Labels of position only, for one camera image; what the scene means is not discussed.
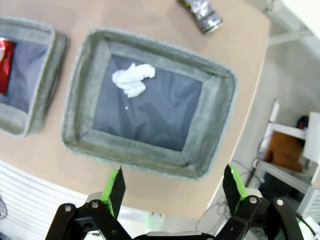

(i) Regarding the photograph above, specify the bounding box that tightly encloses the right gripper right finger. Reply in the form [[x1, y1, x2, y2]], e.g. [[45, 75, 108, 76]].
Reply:
[[214, 163, 305, 240]]

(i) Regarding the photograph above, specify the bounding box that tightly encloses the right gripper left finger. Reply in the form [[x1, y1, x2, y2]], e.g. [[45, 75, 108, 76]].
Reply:
[[44, 165, 134, 240]]

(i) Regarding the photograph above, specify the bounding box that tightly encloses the red soda can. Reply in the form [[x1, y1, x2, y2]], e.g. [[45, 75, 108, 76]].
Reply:
[[0, 37, 16, 97]]

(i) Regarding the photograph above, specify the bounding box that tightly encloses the metal shelf rack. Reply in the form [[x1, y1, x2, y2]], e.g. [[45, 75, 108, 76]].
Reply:
[[247, 98, 320, 201]]

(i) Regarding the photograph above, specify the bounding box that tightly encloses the brown cardboard box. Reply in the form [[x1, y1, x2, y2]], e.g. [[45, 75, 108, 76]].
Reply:
[[264, 130, 307, 174]]

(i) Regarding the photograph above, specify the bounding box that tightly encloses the grey felt basket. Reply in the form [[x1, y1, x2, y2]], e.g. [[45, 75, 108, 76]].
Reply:
[[61, 27, 239, 181], [0, 16, 69, 139]]

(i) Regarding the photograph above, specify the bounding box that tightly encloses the crumpled white tissue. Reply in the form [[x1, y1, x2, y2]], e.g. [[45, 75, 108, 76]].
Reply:
[[111, 62, 157, 99]]

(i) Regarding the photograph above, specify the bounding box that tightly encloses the silver black drink can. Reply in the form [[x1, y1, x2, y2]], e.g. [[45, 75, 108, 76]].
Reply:
[[177, 0, 224, 35]]

